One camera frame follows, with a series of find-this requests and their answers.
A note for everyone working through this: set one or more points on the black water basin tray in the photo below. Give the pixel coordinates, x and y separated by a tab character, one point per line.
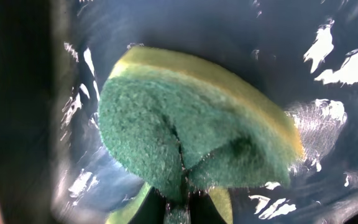
55	57

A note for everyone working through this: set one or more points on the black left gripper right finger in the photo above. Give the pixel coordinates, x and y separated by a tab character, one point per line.
202	209

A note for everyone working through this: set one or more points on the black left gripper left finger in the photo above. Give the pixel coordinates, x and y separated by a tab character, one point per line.
152	209

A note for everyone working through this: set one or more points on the green yellow sponge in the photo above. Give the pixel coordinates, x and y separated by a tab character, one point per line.
184	124

